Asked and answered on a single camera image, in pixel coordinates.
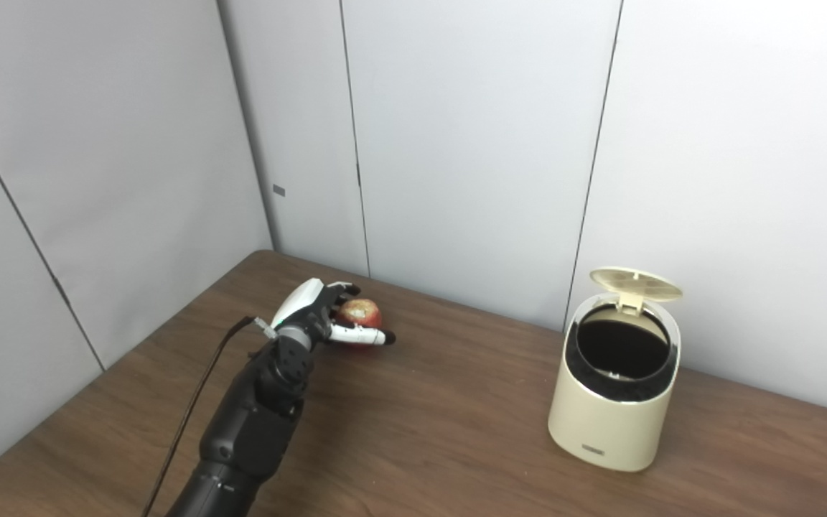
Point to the white and black left hand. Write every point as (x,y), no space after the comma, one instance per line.
(306,301)

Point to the red apple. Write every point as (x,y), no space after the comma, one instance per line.
(361,314)

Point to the round cream bin lid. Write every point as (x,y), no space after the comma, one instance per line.
(636,283)

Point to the cream-colored bin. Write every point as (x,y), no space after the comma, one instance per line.
(607,424)

